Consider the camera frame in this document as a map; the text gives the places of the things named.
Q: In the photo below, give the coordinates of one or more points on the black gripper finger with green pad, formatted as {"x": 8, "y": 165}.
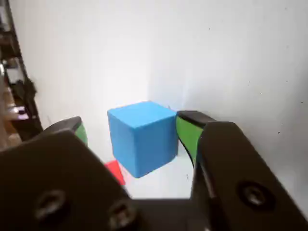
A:
{"x": 48, "y": 173}
{"x": 240, "y": 168}

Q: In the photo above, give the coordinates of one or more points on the dark background office furniture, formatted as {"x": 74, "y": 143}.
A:
{"x": 21, "y": 96}

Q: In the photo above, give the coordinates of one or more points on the red block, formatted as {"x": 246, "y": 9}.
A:
{"x": 115, "y": 169}

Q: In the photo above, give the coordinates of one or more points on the blue cube block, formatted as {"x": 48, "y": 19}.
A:
{"x": 144, "y": 139}

